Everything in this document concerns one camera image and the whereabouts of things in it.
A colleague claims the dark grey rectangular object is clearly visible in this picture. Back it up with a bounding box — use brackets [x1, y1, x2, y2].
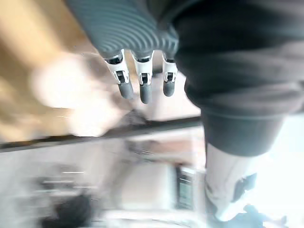
[175, 166, 197, 211]

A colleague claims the dark blurred slipper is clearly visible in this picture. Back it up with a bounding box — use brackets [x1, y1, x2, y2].
[41, 193, 93, 228]

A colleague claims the black shoe rack rail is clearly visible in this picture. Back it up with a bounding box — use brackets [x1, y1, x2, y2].
[0, 116, 203, 153]

